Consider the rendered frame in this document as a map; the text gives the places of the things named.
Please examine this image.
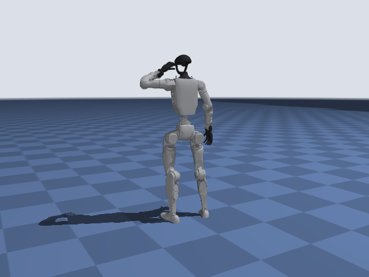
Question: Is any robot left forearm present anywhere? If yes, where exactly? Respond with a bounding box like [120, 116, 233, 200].
[141, 70, 161, 82]

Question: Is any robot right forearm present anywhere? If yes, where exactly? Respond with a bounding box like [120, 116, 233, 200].
[205, 107, 213, 130]

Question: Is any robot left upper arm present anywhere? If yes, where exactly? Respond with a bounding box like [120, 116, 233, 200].
[140, 78, 175, 91]

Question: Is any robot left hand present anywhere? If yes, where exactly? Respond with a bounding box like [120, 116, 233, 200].
[157, 62, 175, 78]

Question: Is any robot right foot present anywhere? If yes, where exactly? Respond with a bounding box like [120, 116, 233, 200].
[198, 209, 209, 218]

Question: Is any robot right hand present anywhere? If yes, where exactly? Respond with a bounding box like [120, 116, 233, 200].
[204, 125, 213, 145]

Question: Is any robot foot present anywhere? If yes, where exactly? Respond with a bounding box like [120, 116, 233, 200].
[198, 209, 209, 218]
[160, 212, 180, 223]

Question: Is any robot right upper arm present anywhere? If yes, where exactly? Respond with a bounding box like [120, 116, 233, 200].
[197, 80, 212, 111]

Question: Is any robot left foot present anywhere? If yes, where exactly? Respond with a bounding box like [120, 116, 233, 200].
[160, 212, 180, 223]

